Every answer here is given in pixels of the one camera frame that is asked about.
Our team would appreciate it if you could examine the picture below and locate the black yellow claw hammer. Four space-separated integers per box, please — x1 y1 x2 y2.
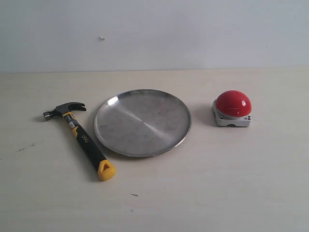
43 102 116 181

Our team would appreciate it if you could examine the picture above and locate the red dome push button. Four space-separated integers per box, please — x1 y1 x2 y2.
212 90 252 127

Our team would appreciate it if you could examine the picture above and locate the round steel plate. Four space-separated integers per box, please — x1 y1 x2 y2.
94 89 192 158

